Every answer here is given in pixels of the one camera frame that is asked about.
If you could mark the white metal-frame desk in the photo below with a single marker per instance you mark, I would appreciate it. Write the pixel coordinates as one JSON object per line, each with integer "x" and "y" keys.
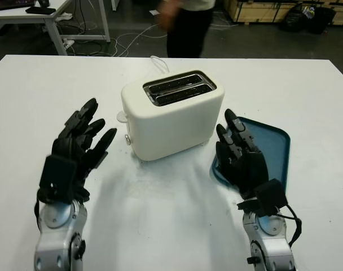
{"x": 54, "y": 34}

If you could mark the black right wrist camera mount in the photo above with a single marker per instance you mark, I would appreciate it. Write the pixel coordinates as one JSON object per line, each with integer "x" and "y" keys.
{"x": 270, "y": 194}

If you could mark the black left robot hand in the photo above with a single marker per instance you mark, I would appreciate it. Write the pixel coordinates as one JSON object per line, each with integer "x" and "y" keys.
{"x": 72, "y": 144}

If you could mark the blue plastic tray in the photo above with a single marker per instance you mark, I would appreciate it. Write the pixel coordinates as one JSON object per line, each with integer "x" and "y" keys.
{"x": 273, "y": 152}

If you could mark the white two-slot toaster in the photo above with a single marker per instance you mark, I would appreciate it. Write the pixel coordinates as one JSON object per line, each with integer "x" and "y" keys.
{"x": 174, "y": 127}

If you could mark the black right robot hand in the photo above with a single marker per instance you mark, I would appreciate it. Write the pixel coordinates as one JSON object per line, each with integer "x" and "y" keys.
{"x": 245, "y": 166}

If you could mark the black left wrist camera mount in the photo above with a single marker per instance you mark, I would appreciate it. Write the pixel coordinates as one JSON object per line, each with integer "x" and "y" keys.
{"x": 57, "y": 178}

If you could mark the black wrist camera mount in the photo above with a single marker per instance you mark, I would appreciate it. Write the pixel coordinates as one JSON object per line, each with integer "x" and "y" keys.
{"x": 57, "y": 178}
{"x": 270, "y": 194}

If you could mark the person in dark trousers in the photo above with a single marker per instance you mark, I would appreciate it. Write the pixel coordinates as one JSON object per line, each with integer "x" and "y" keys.
{"x": 188, "y": 34}

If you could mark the black rubbish bag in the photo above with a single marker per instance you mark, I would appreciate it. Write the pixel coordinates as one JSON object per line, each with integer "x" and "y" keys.
{"x": 298, "y": 19}

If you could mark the white power strip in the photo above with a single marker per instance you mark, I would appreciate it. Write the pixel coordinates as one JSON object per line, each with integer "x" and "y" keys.
{"x": 68, "y": 43}

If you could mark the white crumpled cloth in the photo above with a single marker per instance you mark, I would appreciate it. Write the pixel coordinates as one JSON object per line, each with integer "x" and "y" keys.
{"x": 65, "y": 17}

